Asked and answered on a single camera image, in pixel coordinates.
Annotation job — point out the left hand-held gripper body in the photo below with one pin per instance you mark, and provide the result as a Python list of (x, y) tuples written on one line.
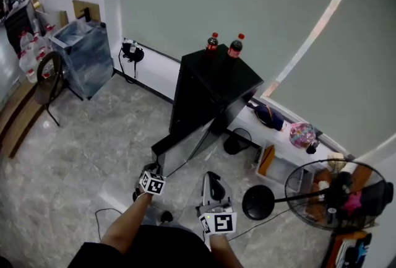
[(153, 184)]

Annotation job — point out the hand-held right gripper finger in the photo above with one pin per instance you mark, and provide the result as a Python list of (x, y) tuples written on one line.
[(228, 197), (208, 191)]

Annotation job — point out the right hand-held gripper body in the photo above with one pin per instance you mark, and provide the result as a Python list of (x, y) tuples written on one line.
[(221, 223)]

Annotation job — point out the person's right forearm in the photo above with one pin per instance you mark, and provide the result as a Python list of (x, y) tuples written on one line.
[(224, 251)]

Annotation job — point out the person's left forearm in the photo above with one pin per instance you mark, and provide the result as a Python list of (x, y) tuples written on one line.
[(127, 226)]

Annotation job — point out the black shoulder bag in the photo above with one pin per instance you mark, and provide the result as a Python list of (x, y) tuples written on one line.
[(137, 56)]

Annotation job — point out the person's left shoe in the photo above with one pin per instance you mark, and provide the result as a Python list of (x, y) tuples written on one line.
[(167, 216)]

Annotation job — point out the small black device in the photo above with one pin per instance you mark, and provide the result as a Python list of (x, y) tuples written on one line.
[(257, 155)]

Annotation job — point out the orange flat pouch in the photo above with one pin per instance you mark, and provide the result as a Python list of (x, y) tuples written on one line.
[(266, 160)]

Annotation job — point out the clear plastic storage bin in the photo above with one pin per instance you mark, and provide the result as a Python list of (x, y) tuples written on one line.
[(284, 167)]

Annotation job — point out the person's black shirt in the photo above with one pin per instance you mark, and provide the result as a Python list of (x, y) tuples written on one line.
[(154, 248)]

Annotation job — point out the orange cushion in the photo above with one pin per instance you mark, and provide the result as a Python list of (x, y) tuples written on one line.
[(362, 172), (315, 198)]

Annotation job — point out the navy blue pouch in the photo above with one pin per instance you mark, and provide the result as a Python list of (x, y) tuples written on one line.
[(269, 116)]

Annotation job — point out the white window ledge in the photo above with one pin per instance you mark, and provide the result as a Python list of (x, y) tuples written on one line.
[(156, 73)]

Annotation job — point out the white plush toy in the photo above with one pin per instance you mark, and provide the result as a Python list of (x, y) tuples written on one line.
[(324, 184)]

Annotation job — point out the small black case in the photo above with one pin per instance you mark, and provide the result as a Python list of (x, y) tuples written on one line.
[(312, 147)]

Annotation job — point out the cream cloth bundle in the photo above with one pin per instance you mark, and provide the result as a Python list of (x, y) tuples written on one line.
[(335, 159)]

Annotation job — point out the small clear bottle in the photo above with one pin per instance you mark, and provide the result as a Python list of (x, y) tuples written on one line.
[(133, 47)]

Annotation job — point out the pink star toy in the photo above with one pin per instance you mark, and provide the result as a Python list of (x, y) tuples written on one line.
[(352, 202)]

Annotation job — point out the dark brown chair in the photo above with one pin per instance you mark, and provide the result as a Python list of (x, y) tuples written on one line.
[(43, 93)]

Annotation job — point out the small cola bottle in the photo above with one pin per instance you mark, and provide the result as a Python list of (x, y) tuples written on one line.
[(212, 45)]

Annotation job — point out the wooden planks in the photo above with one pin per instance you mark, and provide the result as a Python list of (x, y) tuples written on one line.
[(18, 124)]

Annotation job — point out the orange-edged patterned mat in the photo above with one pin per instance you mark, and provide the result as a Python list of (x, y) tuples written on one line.
[(355, 251)]

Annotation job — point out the large cola bottle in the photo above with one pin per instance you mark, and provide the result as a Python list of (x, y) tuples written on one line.
[(235, 48)]

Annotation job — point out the group of clear water jugs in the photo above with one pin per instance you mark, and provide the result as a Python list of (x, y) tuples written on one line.
[(28, 65)]

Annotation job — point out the narrow grey roller blind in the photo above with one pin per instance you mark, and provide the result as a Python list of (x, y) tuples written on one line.
[(340, 75)]

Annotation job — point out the brown cardboard sheet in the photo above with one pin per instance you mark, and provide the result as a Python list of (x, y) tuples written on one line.
[(95, 10)]

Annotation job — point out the pale cardboard sheet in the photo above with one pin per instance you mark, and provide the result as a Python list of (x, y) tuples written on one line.
[(58, 17)]

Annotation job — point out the black cabinet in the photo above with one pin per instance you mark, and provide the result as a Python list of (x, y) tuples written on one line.
[(18, 25)]

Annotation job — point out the black pedestal fan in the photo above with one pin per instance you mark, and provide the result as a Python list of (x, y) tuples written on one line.
[(258, 201)]

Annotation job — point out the black metal bracket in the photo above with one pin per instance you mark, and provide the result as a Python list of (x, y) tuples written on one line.
[(86, 14)]

